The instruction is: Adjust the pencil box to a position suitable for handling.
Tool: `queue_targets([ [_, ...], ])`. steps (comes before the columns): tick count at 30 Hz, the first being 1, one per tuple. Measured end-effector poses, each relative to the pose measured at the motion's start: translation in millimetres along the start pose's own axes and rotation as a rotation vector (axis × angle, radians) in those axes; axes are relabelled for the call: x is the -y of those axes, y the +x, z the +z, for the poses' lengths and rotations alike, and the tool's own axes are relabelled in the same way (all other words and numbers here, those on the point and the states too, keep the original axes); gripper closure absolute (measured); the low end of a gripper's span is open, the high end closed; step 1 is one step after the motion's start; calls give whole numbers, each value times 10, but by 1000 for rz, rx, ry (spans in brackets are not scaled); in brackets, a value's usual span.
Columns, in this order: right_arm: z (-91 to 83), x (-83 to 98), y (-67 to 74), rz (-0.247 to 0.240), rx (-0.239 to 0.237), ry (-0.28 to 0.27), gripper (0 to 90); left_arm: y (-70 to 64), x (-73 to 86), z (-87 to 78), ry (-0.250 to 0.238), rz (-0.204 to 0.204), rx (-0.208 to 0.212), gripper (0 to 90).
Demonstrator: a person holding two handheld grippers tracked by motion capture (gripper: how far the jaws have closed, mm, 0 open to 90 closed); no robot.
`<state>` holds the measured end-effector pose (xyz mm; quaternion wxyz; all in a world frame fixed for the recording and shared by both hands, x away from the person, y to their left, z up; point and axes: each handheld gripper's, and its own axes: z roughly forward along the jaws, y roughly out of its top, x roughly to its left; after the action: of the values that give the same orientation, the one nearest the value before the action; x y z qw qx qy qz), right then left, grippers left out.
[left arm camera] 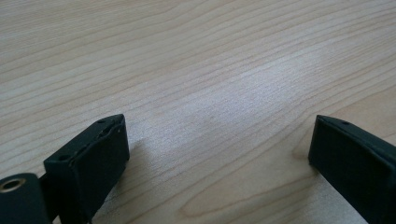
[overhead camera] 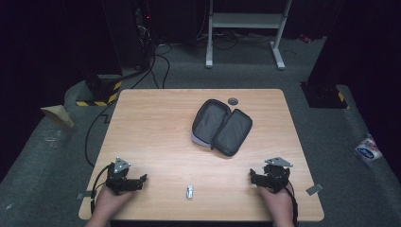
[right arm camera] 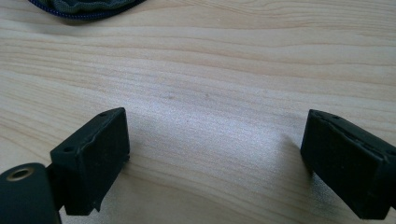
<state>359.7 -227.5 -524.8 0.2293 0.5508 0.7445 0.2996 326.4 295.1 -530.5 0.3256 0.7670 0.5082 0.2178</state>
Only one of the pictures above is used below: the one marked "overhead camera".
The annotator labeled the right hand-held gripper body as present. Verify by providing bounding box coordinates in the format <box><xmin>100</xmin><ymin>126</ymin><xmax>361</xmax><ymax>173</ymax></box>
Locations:
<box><xmin>262</xmin><ymin>156</ymin><xmax>294</xmax><ymax>194</ymax></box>

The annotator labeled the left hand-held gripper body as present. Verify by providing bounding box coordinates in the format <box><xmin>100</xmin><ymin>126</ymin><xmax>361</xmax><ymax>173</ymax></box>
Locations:
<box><xmin>105</xmin><ymin>156</ymin><xmax>141</xmax><ymax>197</ymax></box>

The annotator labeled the black zipper pouch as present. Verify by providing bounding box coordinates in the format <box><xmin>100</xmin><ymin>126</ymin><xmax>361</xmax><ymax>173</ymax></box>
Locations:
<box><xmin>190</xmin><ymin>98</ymin><xmax>253</xmax><ymax>158</ymax></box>

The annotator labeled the person's right hand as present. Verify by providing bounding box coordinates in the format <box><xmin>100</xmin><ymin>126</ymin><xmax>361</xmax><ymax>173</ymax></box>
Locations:
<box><xmin>257</xmin><ymin>183</ymin><xmax>295</xmax><ymax>225</ymax></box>

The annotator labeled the person's left hand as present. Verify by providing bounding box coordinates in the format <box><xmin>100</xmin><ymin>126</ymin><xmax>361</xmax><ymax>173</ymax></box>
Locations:
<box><xmin>90</xmin><ymin>184</ymin><xmax>137</xmax><ymax>225</ymax></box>

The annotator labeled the grey tape strip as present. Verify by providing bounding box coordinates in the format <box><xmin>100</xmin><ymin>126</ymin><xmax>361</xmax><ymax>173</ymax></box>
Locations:
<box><xmin>76</xmin><ymin>189</ymin><xmax>95</xmax><ymax>201</ymax></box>
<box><xmin>305</xmin><ymin>183</ymin><xmax>324</xmax><ymax>197</ymax></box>

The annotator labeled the black yellow striped stand base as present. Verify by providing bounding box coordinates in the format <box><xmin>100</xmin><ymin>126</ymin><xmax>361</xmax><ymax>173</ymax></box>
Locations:
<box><xmin>75</xmin><ymin>79</ymin><xmax>124</xmax><ymax>108</ymax></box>

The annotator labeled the beige cardboard piece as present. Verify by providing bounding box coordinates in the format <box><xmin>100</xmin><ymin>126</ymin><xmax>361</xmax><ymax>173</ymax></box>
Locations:
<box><xmin>40</xmin><ymin>104</ymin><xmax>76</xmax><ymax>130</ymax></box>

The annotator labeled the white blue tissue packet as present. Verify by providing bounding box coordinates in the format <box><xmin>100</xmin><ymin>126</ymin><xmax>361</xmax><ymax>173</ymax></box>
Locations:
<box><xmin>353</xmin><ymin>133</ymin><xmax>384</xmax><ymax>163</ymax></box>

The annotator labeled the black computer tower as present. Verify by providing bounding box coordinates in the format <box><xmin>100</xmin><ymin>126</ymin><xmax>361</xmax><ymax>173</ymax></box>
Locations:
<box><xmin>101</xmin><ymin>0</ymin><xmax>154</xmax><ymax>71</ymax></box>

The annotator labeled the white metal stand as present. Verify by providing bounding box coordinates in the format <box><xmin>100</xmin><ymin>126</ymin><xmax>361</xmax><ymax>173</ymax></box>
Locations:
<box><xmin>204</xmin><ymin>0</ymin><xmax>293</xmax><ymax>71</ymax></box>

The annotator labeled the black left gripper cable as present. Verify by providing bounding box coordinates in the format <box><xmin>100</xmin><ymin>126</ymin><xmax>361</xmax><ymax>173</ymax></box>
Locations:
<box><xmin>89</xmin><ymin>163</ymin><xmax>113</xmax><ymax>216</ymax></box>

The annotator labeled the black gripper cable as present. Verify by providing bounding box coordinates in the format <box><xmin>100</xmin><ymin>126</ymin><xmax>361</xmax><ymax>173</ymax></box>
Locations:
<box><xmin>285</xmin><ymin>180</ymin><xmax>300</xmax><ymax>227</ymax></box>
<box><xmin>89</xmin><ymin>163</ymin><xmax>113</xmax><ymax>216</ymax></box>

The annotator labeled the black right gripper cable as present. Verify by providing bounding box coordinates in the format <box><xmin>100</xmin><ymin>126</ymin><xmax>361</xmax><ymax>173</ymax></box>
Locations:
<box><xmin>285</xmin><ymin>180</ymin><xmax>300</xmax><ymax>227</ymax></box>

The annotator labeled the black floor cable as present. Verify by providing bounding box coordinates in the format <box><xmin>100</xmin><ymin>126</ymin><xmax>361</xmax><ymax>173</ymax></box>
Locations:
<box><xmin>83</xmin><ymin>97</ymin><xmax>119</xmax><ymax>168</ymax></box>

